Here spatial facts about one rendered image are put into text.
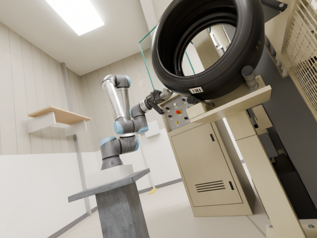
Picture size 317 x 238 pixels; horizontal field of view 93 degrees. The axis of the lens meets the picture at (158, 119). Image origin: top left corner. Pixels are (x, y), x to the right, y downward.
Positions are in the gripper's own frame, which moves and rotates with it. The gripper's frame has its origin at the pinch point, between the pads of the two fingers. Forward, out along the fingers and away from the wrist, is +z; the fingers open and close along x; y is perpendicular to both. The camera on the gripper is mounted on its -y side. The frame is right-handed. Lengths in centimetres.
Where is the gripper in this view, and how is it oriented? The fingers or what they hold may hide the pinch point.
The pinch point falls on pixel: (172, 93)
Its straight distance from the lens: 97.4
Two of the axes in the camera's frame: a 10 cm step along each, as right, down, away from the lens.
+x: 5.8, 0.2, 8.1
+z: 7.6, -3.8, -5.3
